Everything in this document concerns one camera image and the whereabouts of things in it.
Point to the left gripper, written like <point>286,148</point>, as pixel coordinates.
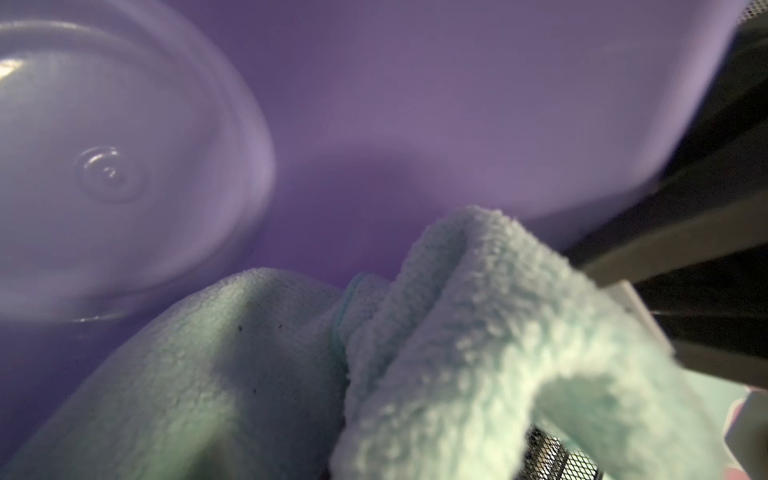
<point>696,248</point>

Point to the light green cloth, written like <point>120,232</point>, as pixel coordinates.
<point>439,374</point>

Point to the purple bucket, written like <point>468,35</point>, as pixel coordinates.
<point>151,148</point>

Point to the black wire wall basket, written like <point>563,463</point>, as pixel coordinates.
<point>547,458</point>

